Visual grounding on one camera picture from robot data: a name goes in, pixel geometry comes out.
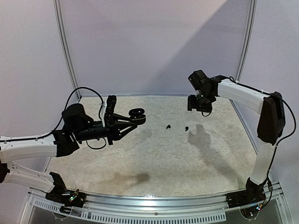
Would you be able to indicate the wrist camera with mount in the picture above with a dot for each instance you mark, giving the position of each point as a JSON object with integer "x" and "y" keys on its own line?
{"x": 107, "y": 108}
{"x": 197, "y": 79}

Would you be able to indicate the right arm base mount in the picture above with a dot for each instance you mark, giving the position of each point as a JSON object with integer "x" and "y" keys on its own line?
{"x": 249, "y": 201}

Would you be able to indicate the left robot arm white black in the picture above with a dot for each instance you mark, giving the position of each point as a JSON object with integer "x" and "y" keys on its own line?
{"x": 78, "y": 127}

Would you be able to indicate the left aluminium frame post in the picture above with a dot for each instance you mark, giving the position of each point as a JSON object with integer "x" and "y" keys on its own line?
{"x": 64, "y": 43}

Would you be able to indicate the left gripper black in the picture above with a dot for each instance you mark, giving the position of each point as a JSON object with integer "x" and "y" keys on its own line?
{"x": 112, "y": 128}

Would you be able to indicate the aluminium front rail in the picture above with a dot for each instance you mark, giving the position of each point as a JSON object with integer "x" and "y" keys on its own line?
{"x": 111, "y": 209}

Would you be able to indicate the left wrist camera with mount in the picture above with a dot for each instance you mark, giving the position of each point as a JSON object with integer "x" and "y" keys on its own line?
{"x": 107, "y": 108}

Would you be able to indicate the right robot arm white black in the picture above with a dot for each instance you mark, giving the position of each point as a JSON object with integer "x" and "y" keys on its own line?
{"x": 269, "y": 106}

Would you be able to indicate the black earbud charging case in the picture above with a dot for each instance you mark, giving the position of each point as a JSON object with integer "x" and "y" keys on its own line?
{"x": 137, "y": 116}

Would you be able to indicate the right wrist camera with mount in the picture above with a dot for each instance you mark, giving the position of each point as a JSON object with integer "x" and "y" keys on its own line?
{"x": 197, "y": 79}

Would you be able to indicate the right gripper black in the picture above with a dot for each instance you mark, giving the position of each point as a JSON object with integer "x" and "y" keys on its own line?
{"x": 193, "y": 102}

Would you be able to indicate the right aluminium frame post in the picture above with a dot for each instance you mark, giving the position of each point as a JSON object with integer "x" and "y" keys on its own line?
{"x": 246, "y": 40}

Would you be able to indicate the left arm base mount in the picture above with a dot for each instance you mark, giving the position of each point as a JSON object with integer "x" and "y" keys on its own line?
{"x": 60, "y": 194}

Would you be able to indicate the aluminium frame post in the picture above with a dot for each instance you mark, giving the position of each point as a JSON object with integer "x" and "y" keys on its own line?
{"x": 246, "y": 40}
{"x": 64, "y": 43}

